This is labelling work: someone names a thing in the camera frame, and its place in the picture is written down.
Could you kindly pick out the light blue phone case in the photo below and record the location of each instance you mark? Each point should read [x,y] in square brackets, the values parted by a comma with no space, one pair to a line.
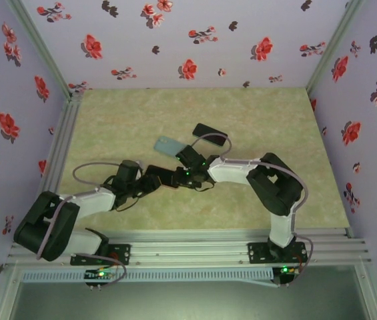
[166,145]

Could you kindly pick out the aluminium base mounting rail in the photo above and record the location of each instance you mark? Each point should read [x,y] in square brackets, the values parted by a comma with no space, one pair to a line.
[188,248]

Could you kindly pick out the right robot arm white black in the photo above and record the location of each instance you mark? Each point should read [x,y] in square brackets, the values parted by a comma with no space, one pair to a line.
[275,190]

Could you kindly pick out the dark grey metal panel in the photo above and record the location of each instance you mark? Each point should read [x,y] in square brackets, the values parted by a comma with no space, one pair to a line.
[188,300]

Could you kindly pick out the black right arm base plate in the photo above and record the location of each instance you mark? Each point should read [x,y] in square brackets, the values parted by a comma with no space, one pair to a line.
[256,253]

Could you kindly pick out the aluminium lower frame rail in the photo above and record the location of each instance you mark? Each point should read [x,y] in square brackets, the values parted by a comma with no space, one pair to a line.
[3,296]
[371,293]

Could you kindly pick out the aluminium corner post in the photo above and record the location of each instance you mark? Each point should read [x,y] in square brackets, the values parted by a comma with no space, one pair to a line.
[39,45]
[335,45]

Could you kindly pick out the black phone with green edge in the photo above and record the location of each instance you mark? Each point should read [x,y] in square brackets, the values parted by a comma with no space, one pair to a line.
[205,129]
[168,176]

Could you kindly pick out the aluminium side frame rail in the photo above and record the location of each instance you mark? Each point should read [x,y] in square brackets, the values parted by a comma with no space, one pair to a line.
[63,140]

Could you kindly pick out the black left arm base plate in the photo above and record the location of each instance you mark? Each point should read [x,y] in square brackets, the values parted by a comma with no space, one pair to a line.
[78,258]

